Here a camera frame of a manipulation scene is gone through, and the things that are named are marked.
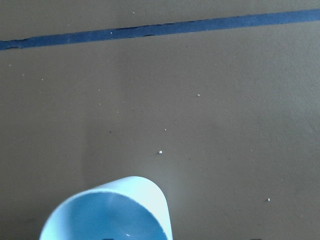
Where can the light blue cup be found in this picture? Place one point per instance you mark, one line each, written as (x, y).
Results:
(130, 208)

